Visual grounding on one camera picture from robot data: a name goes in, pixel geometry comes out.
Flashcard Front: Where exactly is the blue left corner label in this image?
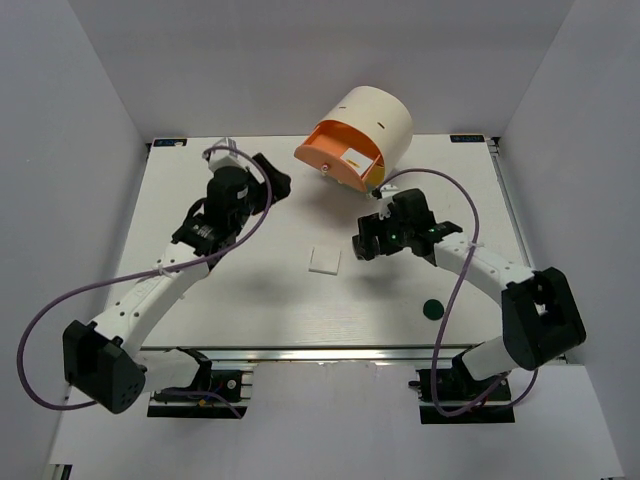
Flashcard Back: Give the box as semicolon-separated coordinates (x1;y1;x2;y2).
152;138;187;148

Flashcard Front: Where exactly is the blue corner label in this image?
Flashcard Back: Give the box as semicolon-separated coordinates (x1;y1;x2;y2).
152;138;187;148
449;134;485;143

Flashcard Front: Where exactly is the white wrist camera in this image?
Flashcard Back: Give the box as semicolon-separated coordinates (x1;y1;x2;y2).
371;184;400;220
201;137;247;174

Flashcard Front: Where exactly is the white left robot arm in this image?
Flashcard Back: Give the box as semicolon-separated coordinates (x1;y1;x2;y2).
63;151;291;414

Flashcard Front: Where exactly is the cream cylindrical drawer organizer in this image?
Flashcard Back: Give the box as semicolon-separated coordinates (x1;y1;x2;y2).
315;86;413;177

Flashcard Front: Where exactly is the blue right corner label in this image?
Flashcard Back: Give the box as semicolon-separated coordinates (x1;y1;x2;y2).
449;134;485;143

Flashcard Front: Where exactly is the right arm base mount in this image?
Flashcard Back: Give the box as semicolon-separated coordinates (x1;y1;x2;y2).
408;357;515;425

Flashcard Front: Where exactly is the white square compact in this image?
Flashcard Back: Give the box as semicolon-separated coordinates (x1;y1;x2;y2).
308;245;341;276

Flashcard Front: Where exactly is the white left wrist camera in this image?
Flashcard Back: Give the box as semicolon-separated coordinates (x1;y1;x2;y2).
201;137;247;174

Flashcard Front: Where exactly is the yellow middle drawer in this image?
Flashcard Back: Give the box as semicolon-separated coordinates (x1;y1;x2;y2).
367;165;385;189

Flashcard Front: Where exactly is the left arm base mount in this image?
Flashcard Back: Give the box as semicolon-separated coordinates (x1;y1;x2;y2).
147;360;253;420

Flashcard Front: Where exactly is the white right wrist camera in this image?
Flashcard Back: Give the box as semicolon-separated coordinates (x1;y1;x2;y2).
371;184;400;220

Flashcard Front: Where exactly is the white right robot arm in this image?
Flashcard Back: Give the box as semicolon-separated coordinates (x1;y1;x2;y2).
352;189;587;399

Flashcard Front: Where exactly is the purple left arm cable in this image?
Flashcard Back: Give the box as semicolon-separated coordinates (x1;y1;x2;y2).
17;142;274;419

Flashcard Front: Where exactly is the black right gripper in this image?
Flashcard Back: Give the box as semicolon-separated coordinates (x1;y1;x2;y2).
357;209;413;261

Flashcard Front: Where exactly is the dark green round disc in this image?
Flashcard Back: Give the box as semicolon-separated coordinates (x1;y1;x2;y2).
422;299;445;321

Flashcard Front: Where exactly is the orange top drawer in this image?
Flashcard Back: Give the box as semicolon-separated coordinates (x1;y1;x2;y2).
294;120;384;183

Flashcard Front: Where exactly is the white compact with gold stripe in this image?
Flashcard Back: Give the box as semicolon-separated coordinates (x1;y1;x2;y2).
341;148;373;171

